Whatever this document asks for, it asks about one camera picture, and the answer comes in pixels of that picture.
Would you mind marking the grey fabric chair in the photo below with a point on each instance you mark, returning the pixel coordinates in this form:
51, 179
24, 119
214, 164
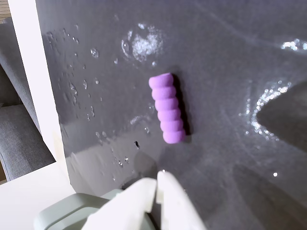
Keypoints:
16, 134

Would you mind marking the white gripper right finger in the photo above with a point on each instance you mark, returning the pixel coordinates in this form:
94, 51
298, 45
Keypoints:
175, 206

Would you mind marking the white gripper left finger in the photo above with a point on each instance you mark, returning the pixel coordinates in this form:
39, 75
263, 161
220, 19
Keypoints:
124, 206

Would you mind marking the grey-green steel-lined cup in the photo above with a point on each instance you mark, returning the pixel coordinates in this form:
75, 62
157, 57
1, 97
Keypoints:
60, 210

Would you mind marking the purple ribbed pen grip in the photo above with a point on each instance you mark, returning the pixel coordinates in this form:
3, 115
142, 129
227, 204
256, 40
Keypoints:
168, 107

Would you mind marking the black glossy table mat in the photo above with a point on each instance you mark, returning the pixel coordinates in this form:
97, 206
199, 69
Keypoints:
216, 60

